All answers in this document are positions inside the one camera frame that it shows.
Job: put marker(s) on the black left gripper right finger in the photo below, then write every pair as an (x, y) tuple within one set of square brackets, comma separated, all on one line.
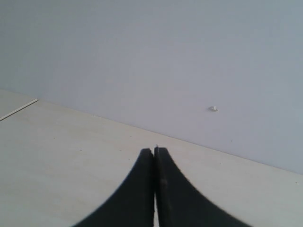
[(179, 203)]

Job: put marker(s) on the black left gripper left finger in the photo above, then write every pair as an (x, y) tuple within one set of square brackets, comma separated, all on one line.
[(132, 204)]

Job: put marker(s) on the small white wall bump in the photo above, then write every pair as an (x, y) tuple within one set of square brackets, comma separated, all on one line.
[(213, 108)]

